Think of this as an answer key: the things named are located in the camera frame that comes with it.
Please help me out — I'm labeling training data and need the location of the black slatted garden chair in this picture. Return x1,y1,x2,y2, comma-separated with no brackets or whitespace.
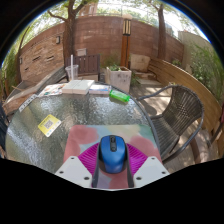
0,103,8,151

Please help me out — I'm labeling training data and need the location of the green plastic packet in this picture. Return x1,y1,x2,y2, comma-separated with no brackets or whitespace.
109,89,131,103

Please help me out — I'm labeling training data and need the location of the floral pink mouse pad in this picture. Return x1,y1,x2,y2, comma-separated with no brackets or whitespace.
63,124,163,189

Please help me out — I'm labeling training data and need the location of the forked tree trunk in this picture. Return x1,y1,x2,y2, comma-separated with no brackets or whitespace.
46,0,89,68

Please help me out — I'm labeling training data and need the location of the thin pale booklet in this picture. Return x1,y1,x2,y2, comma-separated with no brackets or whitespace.
88,83,113,96

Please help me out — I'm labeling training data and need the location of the yellow printed card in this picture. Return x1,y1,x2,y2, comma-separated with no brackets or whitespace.
37,114,62,138

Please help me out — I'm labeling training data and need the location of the beige stone slab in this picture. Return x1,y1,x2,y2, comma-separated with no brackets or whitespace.
129,53,152,73

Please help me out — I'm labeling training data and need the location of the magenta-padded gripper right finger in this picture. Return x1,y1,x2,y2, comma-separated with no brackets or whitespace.
124,142,170,188

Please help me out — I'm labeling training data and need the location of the dark red folded umbrella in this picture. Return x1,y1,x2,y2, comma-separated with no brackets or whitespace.
218,103,224,134

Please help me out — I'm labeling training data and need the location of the stone garden counter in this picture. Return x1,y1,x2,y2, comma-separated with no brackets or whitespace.
3,64,68,116

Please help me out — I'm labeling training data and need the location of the brown wicker chair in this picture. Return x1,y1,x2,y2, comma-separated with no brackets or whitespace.
136,84,205,164

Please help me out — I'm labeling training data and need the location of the wooden garden lamp post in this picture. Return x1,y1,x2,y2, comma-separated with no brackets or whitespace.
119,13,133,68

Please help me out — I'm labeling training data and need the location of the white concrete planter with plants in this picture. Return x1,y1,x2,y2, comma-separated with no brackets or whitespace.
104,64,133,94

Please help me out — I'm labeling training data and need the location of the grey wall box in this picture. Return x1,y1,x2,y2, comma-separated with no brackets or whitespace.
76,47,88,57

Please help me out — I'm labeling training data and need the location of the dark wooden slatted chair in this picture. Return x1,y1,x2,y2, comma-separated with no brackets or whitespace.
73,53,101,82

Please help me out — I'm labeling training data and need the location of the clear plastic cup with straw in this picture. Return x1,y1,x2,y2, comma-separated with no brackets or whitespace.
64,54,80,82

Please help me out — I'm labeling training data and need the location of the slim tree trunk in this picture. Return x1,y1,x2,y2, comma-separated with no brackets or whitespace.
156,3,168,61

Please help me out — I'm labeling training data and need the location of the blue and black computer mouse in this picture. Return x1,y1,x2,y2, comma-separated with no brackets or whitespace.
98,134,128,174

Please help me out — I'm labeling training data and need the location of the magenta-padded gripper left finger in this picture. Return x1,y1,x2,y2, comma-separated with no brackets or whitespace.
54,142,101,188

